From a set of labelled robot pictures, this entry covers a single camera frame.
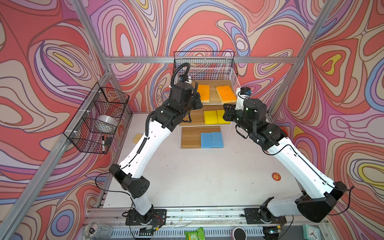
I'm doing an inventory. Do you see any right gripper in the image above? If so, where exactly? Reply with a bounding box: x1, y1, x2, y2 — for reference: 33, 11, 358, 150
222, 102, 255, 135

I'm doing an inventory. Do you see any orange sponge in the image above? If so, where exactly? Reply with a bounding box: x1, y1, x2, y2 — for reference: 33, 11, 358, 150
216, 85, 237, 104
198, 84, 210, 104

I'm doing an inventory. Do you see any yellow sponge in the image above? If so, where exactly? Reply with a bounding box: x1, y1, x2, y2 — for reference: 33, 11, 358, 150
204, 110, 218, 125
217, 110, 231, 125

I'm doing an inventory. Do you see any white wire wooden shelf rack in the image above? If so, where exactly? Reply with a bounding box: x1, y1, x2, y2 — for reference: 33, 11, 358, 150
179, 81, 237, 149

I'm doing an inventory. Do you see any blue sponge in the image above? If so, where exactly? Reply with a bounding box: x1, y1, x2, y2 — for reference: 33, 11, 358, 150
211, 132, 224, 148
201, 133, 213, 149

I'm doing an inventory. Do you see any beige sponge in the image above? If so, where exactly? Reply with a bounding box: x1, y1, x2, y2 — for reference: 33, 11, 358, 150
133, 134, 143, 144

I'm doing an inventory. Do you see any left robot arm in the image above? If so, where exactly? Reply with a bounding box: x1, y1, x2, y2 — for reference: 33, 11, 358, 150
110, 82, 203, 217

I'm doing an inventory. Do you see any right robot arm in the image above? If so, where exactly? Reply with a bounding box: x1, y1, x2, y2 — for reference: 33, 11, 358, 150
223, 99, 348, 223

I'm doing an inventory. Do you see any red round sticker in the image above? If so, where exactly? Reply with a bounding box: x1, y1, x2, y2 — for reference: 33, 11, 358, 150
272, 173, 282, 181

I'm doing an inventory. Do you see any silver tape roll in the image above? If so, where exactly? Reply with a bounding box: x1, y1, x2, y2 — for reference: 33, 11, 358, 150
91, 115, 118, 134

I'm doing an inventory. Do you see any black marker in basket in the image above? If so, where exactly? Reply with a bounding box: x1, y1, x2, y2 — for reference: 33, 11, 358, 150
102, 136, 106, 154

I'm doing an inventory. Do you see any black round speaker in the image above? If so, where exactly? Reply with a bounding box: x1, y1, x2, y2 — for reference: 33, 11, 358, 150
231, 227, 247, 240

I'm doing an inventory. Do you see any teal alarm clock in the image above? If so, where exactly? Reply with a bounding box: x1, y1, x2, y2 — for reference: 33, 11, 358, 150
303, 225, 321, 240

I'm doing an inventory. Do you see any green wipes packet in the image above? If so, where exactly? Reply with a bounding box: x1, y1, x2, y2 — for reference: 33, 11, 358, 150
185, 228, 206, 240

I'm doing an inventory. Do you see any silver drink can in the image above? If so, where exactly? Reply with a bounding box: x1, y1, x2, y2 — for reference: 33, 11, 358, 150
84, 222, 114, 240

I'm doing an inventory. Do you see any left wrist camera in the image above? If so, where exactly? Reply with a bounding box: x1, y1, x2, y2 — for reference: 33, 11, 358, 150
180, 74, 192, 84

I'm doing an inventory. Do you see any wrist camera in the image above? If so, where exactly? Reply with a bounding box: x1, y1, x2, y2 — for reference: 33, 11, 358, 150
180, 74, 192, 84
236, 87, 252, 110

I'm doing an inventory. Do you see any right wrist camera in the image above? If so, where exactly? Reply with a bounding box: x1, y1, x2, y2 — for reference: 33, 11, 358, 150
236, 87, 252, 110

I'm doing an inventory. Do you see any black wire basket back wall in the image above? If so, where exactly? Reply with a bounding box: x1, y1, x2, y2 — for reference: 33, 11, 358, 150
171, 50, 240, 88

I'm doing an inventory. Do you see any black wire basket wall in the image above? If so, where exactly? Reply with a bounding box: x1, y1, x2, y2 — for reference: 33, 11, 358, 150
171, 50, 240, 88
64, 83, 129, 154

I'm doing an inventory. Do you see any black wire basket left wall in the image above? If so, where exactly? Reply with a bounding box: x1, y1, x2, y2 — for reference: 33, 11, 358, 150
64, 83, 129, 154

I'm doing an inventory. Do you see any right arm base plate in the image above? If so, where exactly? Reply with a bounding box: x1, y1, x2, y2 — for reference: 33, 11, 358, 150
240, 208, 287, 225

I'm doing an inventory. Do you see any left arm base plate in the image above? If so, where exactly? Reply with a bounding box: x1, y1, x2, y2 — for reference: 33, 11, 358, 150
122, 209, 167, 227

